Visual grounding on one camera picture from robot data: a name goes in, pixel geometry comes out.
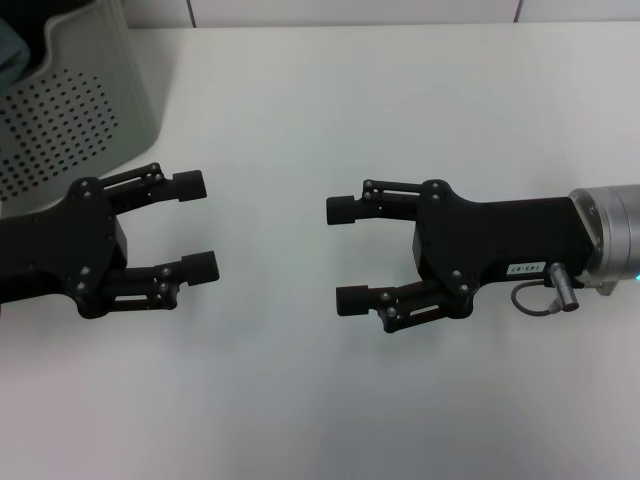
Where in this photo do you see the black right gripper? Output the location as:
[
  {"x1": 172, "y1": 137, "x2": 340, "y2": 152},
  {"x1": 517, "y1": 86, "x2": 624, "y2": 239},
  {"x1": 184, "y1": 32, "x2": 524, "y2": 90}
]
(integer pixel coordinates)
[{"x1": 325, "y1": 177, "x2": 599, "y2": 335}]

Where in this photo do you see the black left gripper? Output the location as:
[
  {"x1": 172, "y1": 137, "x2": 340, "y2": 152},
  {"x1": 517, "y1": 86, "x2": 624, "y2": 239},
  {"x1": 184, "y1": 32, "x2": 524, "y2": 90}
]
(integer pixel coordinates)
[{"x1": 0, "y1": 162, "x2": 222, "y2": 319}]

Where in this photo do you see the grey perforated plastic storage box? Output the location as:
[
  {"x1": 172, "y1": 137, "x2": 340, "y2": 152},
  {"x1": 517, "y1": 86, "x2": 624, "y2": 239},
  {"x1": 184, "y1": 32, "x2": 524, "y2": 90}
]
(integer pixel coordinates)
[{"x1": 0, "y1": 0, "x2": 169, "y2": 204}]

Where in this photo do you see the teal green towel black trim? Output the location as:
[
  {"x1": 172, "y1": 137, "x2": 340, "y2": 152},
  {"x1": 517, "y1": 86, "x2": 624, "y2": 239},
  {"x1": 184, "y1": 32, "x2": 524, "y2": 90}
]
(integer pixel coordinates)
[{"x1": 0, "y1": 18, "x2": 31, "y2": 95}]

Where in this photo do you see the right gripper cable metal plug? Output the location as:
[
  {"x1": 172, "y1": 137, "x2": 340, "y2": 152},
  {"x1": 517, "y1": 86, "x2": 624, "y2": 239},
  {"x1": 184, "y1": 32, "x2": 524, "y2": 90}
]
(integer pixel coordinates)
[{"x1": 509, "y1": 262, "x2": 581, "y2": 317}]

